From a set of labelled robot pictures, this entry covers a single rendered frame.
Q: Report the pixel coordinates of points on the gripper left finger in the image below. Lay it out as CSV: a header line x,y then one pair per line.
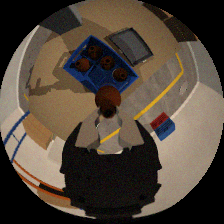
x,y
84,137

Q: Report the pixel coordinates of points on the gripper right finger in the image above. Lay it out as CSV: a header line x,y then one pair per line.
x,y
133,135

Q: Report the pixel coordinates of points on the blue divided crate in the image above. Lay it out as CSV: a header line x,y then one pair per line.
x,y
98,74

